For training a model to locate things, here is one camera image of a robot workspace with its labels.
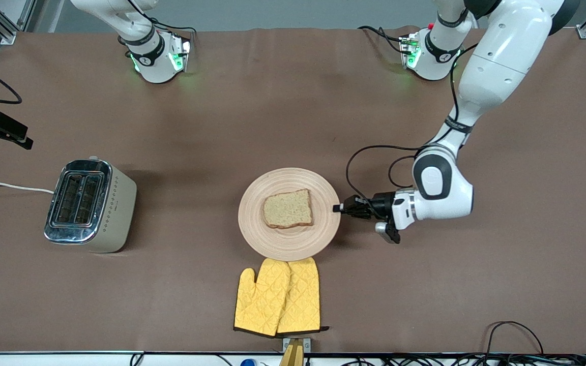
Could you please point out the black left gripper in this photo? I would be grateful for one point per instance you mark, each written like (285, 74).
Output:
(382, 204)

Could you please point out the brown toast slice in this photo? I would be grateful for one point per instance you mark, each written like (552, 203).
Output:
(288, 208)

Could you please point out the round light wooden plate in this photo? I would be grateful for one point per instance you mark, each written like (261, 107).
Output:
(288, 244)

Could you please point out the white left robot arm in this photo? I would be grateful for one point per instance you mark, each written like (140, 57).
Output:
(501, 61)

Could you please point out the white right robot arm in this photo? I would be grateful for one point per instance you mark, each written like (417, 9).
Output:
(150, 61)

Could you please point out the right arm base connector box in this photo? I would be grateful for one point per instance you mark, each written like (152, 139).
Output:
(180, 53)

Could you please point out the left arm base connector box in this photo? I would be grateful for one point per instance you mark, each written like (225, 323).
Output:
(411, 51)

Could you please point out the yellow quilted oven mitt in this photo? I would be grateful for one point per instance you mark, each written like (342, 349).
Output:
(303, 295)
(260, 300)

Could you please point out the chrome and beige toaster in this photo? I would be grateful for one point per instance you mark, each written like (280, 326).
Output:
(115, 213)

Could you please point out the wooden and metal clamp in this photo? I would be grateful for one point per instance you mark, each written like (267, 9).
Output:
(294, 351)

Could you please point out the small blue cap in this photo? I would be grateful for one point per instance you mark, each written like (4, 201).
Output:
(248, 363)

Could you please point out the aluminium frame profile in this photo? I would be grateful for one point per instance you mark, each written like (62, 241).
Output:
(3, 28)

